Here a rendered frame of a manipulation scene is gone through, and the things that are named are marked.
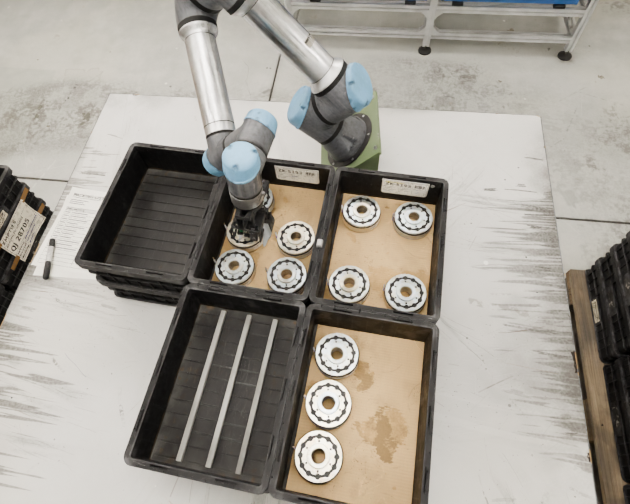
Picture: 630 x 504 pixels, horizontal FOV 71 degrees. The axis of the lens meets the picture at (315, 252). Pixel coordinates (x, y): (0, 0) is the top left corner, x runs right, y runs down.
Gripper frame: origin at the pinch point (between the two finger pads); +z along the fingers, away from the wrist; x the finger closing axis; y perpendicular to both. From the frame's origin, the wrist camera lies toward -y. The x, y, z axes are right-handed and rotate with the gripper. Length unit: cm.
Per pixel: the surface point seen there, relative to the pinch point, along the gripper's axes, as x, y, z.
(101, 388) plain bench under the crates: -33, 45, 18
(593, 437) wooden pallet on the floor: 124, 24, 63
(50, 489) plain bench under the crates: -36, 70, 18
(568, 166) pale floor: 130, -111, 74
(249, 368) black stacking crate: 6.9, 35.5, 1.7
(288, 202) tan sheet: 5.9, -12.4, 1.4
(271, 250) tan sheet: 4.7, 3.6, 1.6
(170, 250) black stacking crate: -23.0, 8.1, 4.0
